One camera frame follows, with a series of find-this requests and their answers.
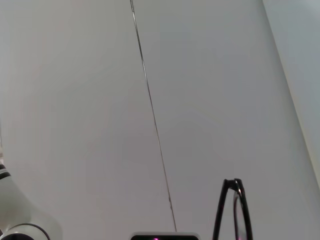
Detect black thin-framed glasses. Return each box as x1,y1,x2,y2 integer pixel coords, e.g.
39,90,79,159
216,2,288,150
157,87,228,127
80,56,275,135
212,177,254,240

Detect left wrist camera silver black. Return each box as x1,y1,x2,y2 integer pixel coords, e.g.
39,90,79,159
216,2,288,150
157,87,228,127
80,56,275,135
128,231,202,240

